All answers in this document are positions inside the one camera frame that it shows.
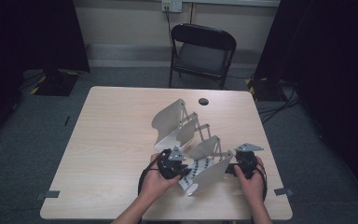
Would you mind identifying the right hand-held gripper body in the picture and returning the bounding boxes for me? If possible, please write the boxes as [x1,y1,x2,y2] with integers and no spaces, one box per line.
[233,142,265,180]

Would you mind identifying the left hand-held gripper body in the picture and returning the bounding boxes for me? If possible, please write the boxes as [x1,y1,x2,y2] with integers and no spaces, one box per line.
[158,145,190,181]

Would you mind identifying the white cloth with black pattern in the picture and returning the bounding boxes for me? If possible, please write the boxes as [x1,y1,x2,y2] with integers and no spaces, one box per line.
[179,156,214,191]

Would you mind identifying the white expandable divider rack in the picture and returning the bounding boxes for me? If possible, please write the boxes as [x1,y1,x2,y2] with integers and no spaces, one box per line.
[151,98,235,197]

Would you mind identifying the person's left hand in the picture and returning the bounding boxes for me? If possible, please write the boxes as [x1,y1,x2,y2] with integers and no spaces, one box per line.
[139,153,182,201]

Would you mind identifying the person's right hand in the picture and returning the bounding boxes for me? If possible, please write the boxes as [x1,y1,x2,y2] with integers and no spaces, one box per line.
[232,155,268,210]

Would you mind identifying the grey tape strip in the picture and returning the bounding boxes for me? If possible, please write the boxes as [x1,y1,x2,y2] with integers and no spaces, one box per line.
[34,189,62,201]
[273,188,295,197]

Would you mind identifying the black stand base yellow stripes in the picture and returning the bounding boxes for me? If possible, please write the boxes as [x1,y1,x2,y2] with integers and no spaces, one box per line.
[29,68,81,97]
[244,77,282,103]

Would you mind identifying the black folding chair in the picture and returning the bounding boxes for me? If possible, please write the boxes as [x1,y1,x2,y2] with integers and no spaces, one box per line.
[168,22,238,91]

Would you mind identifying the dark curtain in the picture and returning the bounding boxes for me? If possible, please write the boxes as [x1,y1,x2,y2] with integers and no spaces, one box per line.
[0,0,90,147]
[254,0,358,207]

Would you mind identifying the right hand-held gripper black cable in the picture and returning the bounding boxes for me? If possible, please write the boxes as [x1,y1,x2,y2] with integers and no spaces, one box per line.
[255,163,269,203]

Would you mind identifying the hand-held gripper black cable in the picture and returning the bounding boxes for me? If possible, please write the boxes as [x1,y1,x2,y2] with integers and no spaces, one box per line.
[136,148,172,201]
[255,163,269,203]

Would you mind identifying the left hand-held gripper black cable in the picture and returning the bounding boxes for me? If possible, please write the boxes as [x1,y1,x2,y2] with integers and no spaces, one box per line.
[136,148,172,201]

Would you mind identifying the black floor cables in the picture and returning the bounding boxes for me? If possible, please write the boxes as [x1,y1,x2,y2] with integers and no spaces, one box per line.
[255,78,302,125]

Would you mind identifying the black power cable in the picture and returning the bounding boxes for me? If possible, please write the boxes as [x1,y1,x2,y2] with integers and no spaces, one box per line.
[165,6,177,52]

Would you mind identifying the white wall socket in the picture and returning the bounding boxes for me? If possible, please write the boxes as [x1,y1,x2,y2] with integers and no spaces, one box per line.
[160,0,184,14]

